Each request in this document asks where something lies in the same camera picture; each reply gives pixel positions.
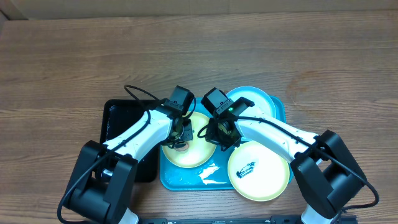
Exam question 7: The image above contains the teal plastic tray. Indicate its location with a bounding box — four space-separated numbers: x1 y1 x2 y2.
159 95 295 191

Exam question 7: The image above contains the black plastic tray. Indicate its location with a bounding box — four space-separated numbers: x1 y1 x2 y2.
99 99 160 183

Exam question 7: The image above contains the dark sponge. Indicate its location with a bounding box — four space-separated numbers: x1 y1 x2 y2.
174 141 189 151

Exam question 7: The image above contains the light blue plate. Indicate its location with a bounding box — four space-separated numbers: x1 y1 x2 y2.
226 86 278 118

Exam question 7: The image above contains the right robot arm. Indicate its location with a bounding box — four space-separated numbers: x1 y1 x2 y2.
201 95 368 223

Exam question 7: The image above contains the yellow-green plate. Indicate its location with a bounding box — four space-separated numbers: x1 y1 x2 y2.
162 112 216 168
228 141 290 202

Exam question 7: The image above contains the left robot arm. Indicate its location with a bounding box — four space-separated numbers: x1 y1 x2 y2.
57 99 191 223

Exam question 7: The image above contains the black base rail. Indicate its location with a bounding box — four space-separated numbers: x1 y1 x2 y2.
136 214 358 224

